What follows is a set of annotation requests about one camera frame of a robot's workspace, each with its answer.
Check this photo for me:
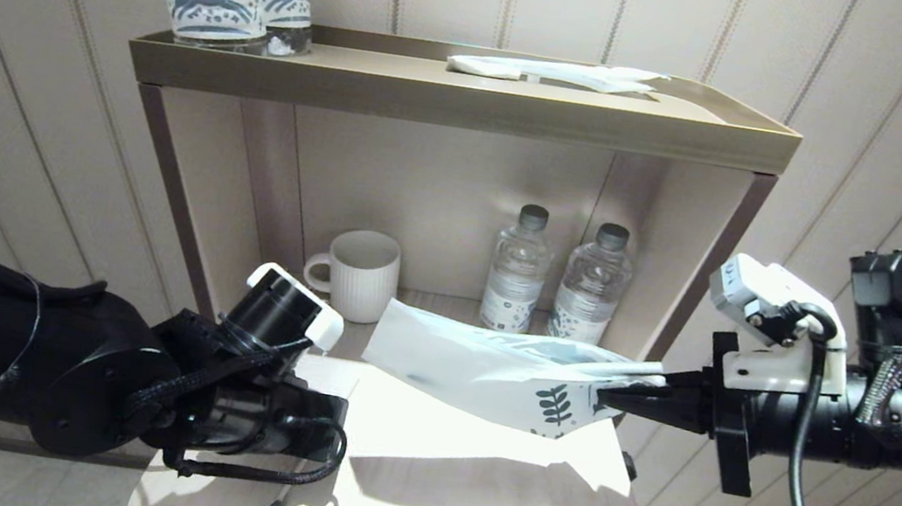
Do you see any braided left arm cable sleeve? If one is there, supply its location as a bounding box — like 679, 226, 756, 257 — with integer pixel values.
116, 328, 360, 498

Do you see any white leaf-print plastic bag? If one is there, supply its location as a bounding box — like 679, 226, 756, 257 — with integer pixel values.
354, 295, 674, 453

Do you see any white folded sachet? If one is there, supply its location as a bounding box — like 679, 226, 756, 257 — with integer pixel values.
446, 53, 524, 83

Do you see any white packet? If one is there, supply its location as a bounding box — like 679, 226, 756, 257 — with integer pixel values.
519, 53, 673, 103

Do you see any black right camera cable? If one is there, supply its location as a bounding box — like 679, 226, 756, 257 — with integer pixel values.
733, 295, 893, 506

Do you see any bronze open shelf unit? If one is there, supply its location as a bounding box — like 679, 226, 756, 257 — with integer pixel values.
87, 0, 809, 443

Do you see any white left arm joint cover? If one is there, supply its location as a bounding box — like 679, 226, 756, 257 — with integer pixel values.
239, 260, 351, 355

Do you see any white ribbed mug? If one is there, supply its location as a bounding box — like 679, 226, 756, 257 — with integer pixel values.
298, 222, 406, 329

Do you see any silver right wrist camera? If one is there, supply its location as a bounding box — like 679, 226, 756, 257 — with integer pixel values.
701, 250, 812, 351

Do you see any small clear water bottle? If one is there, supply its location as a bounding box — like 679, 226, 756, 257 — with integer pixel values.
542, 216, 641, 351
476, 198, 559, 339

